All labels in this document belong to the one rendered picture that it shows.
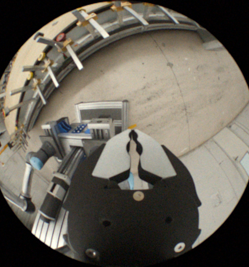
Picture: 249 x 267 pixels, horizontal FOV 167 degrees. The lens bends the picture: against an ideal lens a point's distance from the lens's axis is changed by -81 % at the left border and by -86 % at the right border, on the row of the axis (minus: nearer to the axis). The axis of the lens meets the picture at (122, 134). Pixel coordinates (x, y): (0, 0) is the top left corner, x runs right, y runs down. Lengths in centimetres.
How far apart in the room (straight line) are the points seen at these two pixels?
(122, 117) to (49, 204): 126
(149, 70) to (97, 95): 94
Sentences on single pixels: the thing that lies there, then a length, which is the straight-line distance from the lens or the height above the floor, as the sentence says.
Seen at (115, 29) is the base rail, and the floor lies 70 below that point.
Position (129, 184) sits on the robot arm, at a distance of 41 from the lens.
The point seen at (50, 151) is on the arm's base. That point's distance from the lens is 78.
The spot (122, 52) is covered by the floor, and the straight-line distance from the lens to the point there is 156.
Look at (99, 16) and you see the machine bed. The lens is 107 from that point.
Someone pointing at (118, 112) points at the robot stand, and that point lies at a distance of 127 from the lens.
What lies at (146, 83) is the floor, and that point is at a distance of 146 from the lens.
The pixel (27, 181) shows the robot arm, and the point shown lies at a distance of 88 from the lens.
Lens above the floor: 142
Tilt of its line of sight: 59 degrees down
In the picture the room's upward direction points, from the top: 174 degrees counter-clockwise
